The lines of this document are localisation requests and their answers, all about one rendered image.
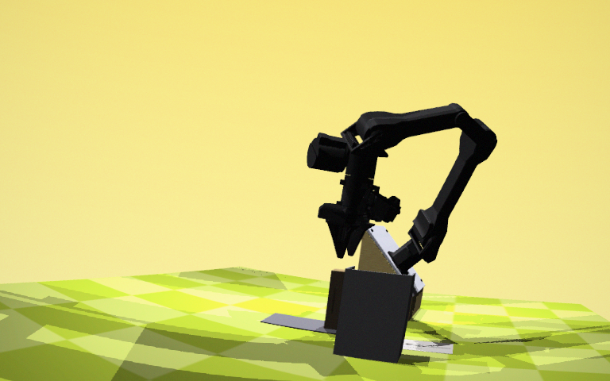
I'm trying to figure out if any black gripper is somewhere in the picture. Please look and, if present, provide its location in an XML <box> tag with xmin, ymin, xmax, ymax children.
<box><xmin>318</xmin><ymin>175</ymin><xmax>382</xmax><ymax>259</ymax></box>

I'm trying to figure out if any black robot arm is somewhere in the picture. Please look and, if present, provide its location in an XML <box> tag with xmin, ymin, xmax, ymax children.
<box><xmin>307</xmin><ymin>103</ymin><xmax>498</xmax><ymax>275</ymax></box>

